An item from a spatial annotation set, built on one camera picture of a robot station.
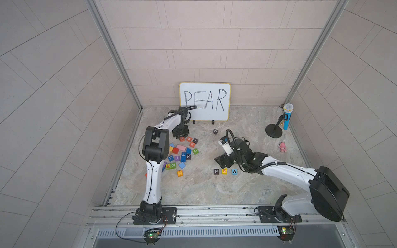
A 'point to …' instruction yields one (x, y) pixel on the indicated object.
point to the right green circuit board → (287, 232)
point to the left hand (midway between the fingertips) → (185, 134)
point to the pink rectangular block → (181, 148)
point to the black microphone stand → (273, 130)
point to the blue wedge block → (188, 151)
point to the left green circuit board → (152, 235)
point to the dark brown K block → (188, 156)
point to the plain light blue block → (182, 165)
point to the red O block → (188, 139)
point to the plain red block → (176, 150)
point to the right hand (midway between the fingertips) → (220, 155)
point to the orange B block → (180, 173)
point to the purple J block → (177, 158)
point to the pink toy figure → (282, 146)
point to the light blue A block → (234, 172)
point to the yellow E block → (225, 171)
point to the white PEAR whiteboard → (212, 99)
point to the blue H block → (183, 156)
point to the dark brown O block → (215, 131)
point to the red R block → (182, 139)
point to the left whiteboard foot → (194, 121)
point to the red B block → (192, 144)
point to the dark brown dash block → (195, 140)
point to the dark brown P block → (216, 171)
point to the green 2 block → (173, 165)
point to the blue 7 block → (171, 158)
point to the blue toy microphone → (288, 109)
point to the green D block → (195, 151)
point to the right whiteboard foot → (213, 122)
